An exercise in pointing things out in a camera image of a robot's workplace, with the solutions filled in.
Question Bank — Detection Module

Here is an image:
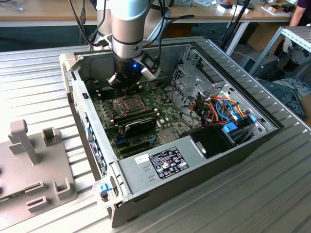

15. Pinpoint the wooden desk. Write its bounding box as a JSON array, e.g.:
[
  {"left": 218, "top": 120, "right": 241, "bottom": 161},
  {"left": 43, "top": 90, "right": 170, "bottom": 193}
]
[{"left": 0, "top": 0, "right": 292, "bottom": 27}]

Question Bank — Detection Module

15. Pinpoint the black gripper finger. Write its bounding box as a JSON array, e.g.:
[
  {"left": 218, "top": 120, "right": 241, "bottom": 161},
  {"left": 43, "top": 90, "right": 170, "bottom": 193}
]
[
  {"left": 126, "top": 82, "right": 143, "bottom": 97},
  {"left": 105, "top": 73, "right": 129, "bottom": 97}
]

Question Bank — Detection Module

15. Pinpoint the black RAM stick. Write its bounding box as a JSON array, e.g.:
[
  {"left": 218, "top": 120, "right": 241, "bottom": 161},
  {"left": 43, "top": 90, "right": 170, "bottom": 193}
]
[
  {"left": 112, "top": 108, "right": 156, "bottom": 122},
  {"left": 115, "top": 111, "right": 157, "bottom": 125}
]

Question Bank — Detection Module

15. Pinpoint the black graphics card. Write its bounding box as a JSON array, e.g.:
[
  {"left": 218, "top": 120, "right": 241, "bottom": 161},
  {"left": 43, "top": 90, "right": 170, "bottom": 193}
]
[{"left": 119, "top": 118, "right": 158, "bottom": 139}]

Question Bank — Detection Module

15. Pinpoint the grey PC case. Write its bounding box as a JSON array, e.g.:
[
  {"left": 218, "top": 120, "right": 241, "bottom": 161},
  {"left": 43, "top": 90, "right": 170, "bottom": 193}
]
[{"left": 59, "top": 36, "right": 285, "bottom": 229}]

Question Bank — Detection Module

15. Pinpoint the white box on desk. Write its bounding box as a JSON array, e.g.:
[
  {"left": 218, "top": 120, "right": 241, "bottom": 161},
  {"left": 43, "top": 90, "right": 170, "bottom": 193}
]
[{"left": 215, "top": 3, "right": 250, "bottom": 16}]

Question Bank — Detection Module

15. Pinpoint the grey power supply unit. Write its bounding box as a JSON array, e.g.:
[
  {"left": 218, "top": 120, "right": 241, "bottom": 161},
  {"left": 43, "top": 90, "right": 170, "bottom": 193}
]
[{"left": 118, "top": 134, "right": 207, "bottom": 195}]

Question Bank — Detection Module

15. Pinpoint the dark panel on floor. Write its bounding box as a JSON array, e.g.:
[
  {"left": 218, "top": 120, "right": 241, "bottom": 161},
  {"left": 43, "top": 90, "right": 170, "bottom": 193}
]
[{"left": 257, "top": 79, "right": 306, "bottom": 118}]

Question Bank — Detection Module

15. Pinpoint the black camera bracket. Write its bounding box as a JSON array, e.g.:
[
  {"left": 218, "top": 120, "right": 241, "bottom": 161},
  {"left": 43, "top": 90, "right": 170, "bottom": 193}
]
[{"left": 132, "top": 50, "right": 156, "bottom": 64}]

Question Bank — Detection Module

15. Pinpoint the person in purple top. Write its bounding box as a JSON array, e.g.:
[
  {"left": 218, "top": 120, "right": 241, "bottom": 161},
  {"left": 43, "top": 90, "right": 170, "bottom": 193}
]
[{"left": 289, "top": 0, "right": 311, "bottom": 27}]

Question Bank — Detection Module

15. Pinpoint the silver metal drive cage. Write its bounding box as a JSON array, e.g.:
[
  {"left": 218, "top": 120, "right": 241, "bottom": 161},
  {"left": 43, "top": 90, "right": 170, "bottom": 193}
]
[{"left": 171, "top": 63, "right": 208, "bottom": 109}]

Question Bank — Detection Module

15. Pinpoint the black expansion slot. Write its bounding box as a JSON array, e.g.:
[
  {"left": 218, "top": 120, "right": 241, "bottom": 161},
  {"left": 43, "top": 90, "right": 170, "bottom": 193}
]
[
  {"left": 121, "top": 145, "right": 153, "bottom": 156},
  {"left": 118, "top": 139, "right": 151, "bottom": 150}
]

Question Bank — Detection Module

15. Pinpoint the blue disk carrier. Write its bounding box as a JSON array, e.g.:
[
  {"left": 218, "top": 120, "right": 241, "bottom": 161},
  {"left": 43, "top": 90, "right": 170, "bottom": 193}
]
[{"left": 221, "top": 115, "right": 259, "bottom": 147}]

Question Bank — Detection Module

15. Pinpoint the green motherboard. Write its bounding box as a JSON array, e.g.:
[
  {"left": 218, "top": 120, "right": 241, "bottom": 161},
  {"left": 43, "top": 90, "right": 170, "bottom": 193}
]
[{"left": 91, "top": 80, "right": 192, "bottom": 161}]

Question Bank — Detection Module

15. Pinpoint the grey cable with connector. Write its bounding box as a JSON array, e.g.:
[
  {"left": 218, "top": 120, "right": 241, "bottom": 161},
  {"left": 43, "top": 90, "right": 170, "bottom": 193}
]
[{"left": 68, "top": 0, "right": 109, "bottom": 48}]

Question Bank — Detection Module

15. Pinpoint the silver CPU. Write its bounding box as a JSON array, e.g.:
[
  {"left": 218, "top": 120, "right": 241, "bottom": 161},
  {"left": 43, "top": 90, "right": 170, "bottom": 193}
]
[{"left": 123, "top": 99, "right": 138, "bottom": 110}]

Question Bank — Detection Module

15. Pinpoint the grey chipset heatsink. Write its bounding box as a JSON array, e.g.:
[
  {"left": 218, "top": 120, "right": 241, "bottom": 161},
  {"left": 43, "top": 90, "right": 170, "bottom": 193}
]
[{"left": 159, "top": 129, "right": 177, "bottom": 144}]

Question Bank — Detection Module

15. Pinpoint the orange red wire bundle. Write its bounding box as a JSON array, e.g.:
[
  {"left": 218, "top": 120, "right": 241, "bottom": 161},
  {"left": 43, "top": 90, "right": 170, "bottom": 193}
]
[{"left": 189, "top": 96, "right": 251, "bottom": 127}]

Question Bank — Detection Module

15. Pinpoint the black tripod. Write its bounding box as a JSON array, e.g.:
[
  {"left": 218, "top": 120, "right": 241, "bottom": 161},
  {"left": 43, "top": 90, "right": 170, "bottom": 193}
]
[{"left": 221, "top": 0, "right": 251, "bottom": 49}]

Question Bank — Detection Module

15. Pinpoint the grey computer tower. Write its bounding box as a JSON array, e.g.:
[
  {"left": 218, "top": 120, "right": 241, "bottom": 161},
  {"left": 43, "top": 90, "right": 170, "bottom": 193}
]
[{"left": 240, "top": 50, "right": 279, "bottom": 79}]

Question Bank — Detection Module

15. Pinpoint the small open cardboard box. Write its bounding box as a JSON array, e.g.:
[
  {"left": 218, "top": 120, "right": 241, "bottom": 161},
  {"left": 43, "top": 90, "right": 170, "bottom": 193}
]
[{"left": 261, "top": 2, "right": 286, "bottom": 16}]

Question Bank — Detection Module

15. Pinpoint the blue data cable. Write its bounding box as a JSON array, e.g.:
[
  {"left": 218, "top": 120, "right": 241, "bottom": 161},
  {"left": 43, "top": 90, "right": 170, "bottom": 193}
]
[{"left": 215, "top": 99, "right": 238, "bottom": 123}]

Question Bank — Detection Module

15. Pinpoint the aluminium frame table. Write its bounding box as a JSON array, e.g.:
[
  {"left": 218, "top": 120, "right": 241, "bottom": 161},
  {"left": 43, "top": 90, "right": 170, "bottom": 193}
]
[{"left": 249, "top": 25, "right": 311, "bottom": 82}]

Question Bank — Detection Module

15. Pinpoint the CPU socket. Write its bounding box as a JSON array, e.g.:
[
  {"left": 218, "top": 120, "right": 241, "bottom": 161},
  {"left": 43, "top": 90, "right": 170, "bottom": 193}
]
[{"left": 117, "top": 95, "right": 145, "bottom": 117}]

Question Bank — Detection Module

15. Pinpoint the black internal cable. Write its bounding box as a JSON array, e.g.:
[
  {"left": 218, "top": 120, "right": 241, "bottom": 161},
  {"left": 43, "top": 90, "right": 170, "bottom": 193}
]
[{"left": 170, "top": 81, "right": 204, "bottom": 128}]

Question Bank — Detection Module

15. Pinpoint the silver metal bracket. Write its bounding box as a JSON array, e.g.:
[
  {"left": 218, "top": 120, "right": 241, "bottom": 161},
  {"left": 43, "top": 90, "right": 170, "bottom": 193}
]
[{"left": 181, "top": 43, "right": 204, "bottom": 70}]

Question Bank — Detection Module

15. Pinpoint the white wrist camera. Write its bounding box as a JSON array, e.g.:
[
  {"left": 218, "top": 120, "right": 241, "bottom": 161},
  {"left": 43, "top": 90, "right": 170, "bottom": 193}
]
[{"left": 140, "top": 53, "right": 162, "bottom": 81}]

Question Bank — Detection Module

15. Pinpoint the blue case latch tab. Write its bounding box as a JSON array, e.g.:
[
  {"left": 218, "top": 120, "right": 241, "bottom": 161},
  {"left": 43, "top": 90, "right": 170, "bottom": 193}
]
[{"left": 98, "top": 183, "right": 110, "bottom": 196}]

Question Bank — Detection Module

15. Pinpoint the grey parts rack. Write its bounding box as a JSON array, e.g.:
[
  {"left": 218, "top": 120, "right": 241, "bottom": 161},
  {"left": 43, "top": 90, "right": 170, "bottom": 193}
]
[{"left": 0, "top": 119, "right": 78, "bottom": 226}]

